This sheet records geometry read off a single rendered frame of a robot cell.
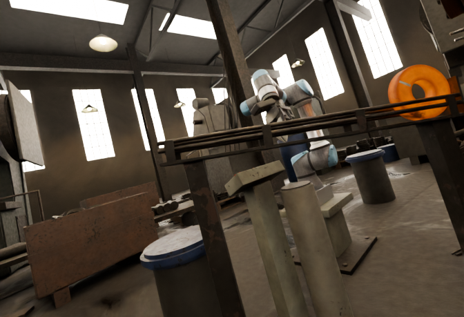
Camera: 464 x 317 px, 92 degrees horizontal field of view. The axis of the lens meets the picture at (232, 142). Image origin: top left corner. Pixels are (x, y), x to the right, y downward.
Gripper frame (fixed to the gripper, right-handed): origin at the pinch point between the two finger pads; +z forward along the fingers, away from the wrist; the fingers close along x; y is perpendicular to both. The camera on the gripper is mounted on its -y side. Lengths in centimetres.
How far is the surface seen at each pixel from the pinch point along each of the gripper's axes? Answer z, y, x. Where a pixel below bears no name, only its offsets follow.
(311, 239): 31.6, 8.5, 11.7
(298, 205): 21.3, 4.6, 8.4
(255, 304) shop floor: 47, 16, 64
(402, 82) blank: 3.8, 13.1, -34.1
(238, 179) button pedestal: 7.7, -10.4, 17.4
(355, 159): -30, 137, 42
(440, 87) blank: 7.0, 22.0, -38.3
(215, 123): -344, 214, 353
